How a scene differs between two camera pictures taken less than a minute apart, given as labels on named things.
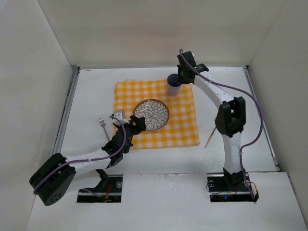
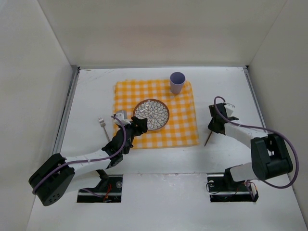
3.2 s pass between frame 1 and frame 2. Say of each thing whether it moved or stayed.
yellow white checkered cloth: stayed
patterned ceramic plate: stayed
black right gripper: moved
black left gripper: stayed
